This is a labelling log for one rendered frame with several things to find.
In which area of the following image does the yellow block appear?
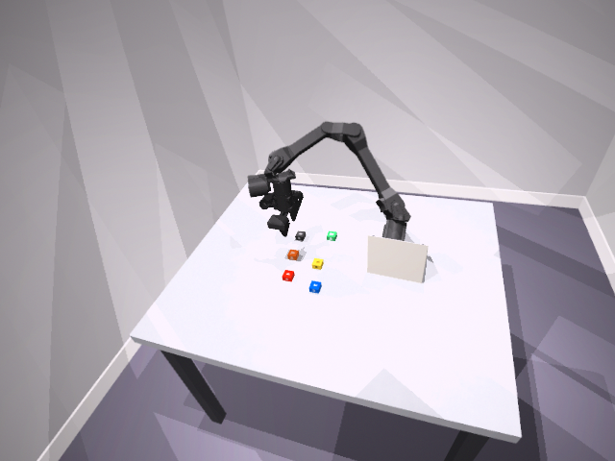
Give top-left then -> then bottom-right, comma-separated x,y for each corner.
311,258 -> 324,270

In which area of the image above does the blue block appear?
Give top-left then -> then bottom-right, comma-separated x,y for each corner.
309,281 -> 322,294

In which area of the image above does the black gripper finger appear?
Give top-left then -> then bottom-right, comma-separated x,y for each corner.
289,200 -> 302,222
279,223 -> 290,237

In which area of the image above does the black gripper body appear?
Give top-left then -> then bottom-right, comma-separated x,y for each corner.
267,190 -> 304,231

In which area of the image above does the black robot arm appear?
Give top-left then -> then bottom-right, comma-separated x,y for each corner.
247,122 -> 411,241

